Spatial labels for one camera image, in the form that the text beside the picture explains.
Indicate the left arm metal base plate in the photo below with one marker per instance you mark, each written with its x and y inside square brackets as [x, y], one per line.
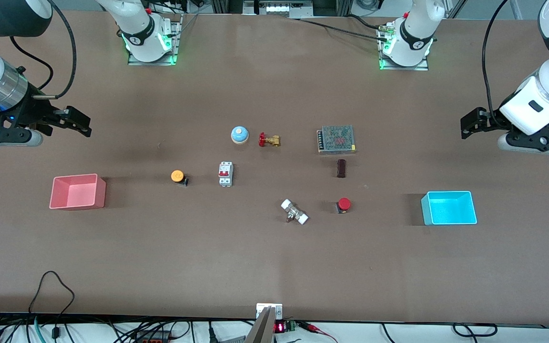
[403, 68]

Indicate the blue call bell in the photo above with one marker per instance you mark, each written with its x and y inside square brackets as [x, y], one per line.
[239, 135]

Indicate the aluminium frame with white unit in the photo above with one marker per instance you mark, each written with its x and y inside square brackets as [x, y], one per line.
[279, 8]

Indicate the red LED display module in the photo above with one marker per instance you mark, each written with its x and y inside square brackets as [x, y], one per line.
[280, 327]

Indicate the dark brown block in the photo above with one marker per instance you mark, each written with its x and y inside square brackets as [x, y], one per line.
[341, 168]

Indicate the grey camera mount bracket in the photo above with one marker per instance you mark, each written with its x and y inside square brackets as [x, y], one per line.
[265, 328]

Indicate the metal mesh power supply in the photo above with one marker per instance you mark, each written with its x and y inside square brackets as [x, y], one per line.
[336, 139]

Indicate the metal fitting white ends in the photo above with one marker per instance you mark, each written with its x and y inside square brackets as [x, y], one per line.
[294, 212]

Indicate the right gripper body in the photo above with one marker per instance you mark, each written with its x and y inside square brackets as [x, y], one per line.
[35, 112]

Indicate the pink plastic box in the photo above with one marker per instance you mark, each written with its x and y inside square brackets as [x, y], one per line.
[74, 190]

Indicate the cyan plastic box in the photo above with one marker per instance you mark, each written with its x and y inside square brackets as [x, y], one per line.
[448, 209]

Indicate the black power strip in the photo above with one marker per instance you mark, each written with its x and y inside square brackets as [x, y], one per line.
[153, 339]

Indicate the red push button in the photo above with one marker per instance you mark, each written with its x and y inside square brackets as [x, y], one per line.
[344, 204]

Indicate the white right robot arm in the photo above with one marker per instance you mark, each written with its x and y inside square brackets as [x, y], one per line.
[141, 28]

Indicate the white red circuit breaker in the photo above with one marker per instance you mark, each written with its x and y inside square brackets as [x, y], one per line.
[225, 174]

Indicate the yellow push button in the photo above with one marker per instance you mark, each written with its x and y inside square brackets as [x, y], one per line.
[177, 176]

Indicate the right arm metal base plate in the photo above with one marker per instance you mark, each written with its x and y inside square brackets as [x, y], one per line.
[150, 62]

